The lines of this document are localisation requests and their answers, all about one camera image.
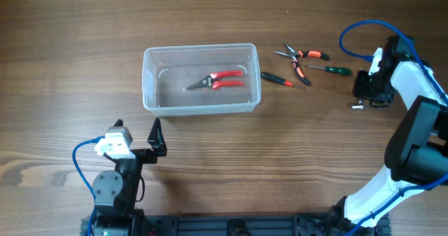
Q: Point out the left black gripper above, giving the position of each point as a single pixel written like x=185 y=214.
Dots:
x=158 y=144

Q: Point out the red handled snips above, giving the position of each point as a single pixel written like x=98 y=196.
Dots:
x=214 y=80

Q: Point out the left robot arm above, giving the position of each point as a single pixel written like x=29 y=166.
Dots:
x=115 y=192

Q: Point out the silver L-shaped socket wrench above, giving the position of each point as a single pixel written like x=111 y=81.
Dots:
x=357 y=107

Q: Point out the clear plastic container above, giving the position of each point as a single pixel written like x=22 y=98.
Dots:
x=168 y=71

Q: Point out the green handled screwdriver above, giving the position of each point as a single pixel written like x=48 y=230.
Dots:
x=334 y=70

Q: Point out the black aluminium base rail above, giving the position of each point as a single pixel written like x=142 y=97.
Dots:
x=295 y=225

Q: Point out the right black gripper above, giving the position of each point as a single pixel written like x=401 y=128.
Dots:
x=360 y=92

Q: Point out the black red precision screwdriver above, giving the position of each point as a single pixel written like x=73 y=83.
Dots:
x=278 y=80

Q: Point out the orange black needle-nose pliers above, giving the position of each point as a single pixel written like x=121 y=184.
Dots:
x=296 y=55

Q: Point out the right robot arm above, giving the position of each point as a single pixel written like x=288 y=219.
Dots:
x=412 y=163

